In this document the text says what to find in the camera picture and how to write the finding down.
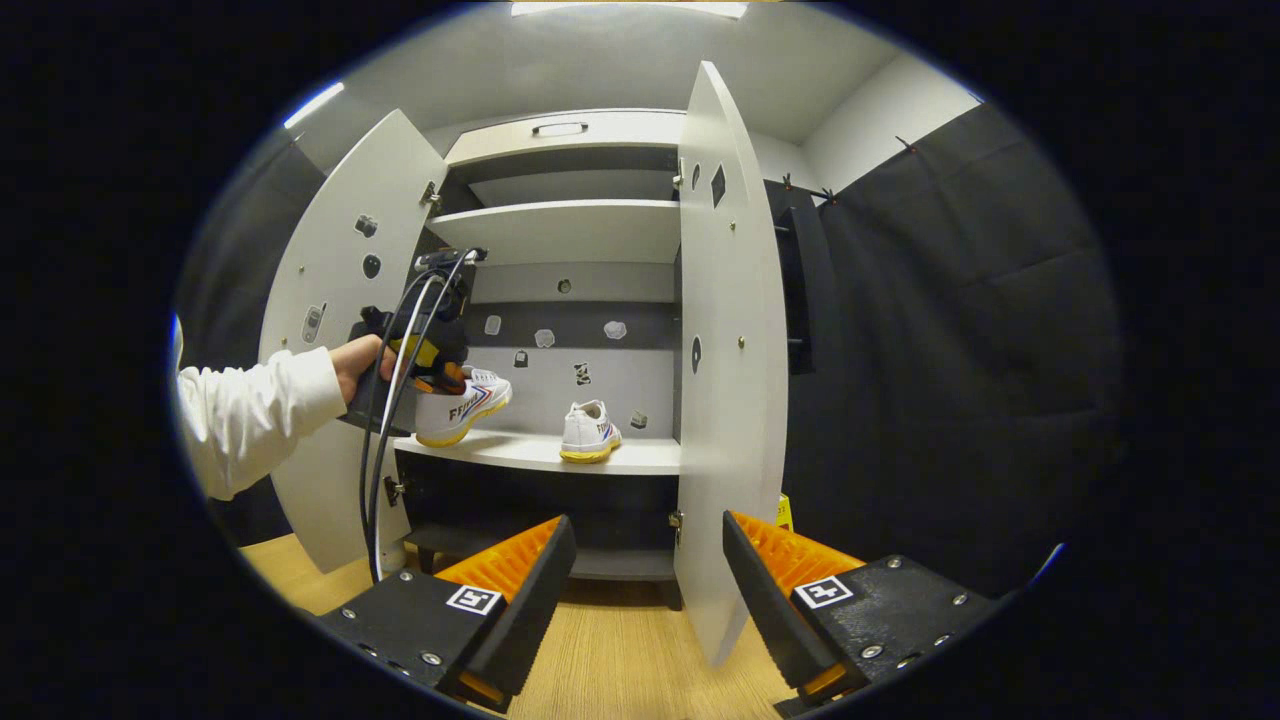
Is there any black backdrop cloth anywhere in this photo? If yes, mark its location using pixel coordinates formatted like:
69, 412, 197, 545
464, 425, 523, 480
178, 100, 1126, 601

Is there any black door handle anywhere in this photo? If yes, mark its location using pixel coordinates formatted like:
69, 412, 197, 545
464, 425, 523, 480
775, 190, 843, 377

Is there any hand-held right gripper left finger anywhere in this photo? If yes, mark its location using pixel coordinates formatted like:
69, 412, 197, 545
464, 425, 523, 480
318, 515, 578, 713

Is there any black cable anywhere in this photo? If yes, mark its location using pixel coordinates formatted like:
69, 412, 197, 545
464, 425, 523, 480
358, 250, 481, 586

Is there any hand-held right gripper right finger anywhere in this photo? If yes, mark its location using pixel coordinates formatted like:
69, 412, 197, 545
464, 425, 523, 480
722, 511, 1004, 709

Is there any large ceiling light panel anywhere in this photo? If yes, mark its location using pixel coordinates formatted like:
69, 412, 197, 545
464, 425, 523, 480
510, 0, 749, 19

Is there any white striped shoe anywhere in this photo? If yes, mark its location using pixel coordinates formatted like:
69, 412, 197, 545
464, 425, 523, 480
415, 367, 513, 448
560, 400, 623, 464

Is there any white cabinet drawer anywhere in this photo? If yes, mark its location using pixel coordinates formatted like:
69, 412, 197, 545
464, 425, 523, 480
445, 110, 686, 166

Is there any narrow ceiling light strip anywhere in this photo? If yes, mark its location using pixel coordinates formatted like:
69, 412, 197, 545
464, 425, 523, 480
283, 80, 346, 131

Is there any white shoe cabinet door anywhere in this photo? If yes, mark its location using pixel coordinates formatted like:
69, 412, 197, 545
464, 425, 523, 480
672, 60, 791, 669
258, 108, 449, 574

